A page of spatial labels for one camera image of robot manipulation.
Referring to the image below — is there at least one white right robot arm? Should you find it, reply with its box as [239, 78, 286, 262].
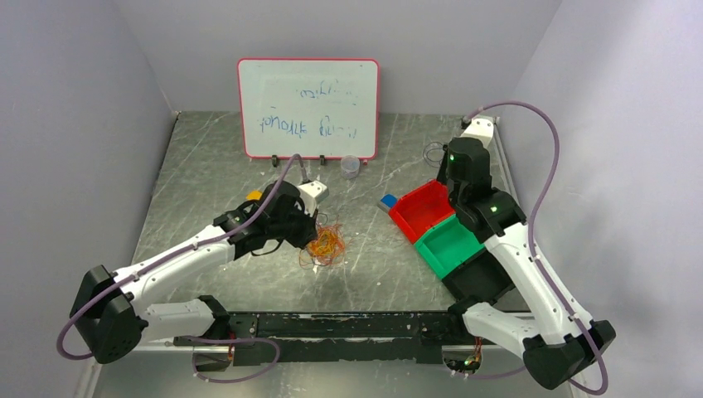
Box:
[439, 137, 616, 390]

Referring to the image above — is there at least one red plastic bin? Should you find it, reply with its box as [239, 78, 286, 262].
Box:
[389, 179, 454, 244]

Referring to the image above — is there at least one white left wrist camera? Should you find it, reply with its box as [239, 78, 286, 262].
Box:
[297, 181, 329, 216]

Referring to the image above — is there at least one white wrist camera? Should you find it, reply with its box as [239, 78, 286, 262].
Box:
[297, 181, 329, 216]
[460, 115, 496, 148]

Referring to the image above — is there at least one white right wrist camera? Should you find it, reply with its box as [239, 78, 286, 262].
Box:
[460, 115, 496, 148]

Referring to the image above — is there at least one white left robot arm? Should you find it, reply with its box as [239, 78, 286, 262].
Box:
[70, 181, 329, 364]

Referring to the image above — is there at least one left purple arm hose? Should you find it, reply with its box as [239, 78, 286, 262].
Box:
[56, 153, 308, 385]

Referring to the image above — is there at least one orange cable bundle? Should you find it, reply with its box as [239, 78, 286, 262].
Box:
[298, 219, 348, 270]

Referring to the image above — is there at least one green plastic bin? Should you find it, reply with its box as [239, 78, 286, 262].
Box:
[414, 215, 484, 279]

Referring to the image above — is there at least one black plastic bin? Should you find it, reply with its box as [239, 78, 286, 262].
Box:
[441, 249, 515, 304]

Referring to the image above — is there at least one blue grey block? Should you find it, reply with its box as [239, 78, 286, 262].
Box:
[377, 194, 398, 214]

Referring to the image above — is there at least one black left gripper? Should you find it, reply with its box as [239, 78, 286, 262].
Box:
[269, 199, 319, 250]

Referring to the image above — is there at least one dark purple cable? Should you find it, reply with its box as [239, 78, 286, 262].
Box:
[423, 141, 450, 166]

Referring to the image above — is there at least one clear plastic cup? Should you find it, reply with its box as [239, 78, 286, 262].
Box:
[340, 155, 361, 180]

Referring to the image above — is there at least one yellow grey block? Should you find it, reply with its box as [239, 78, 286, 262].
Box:
[245, 191, 262, 201]

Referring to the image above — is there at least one pink framed whiteboard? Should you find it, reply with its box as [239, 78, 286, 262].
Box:
[236, 58, 381, 160]

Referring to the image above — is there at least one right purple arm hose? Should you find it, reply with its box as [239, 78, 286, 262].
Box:
[450, 100, 609, 396]

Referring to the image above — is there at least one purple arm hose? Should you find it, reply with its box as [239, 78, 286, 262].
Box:
[450, 100, 609, 396]
[56, 153, 308, 385]

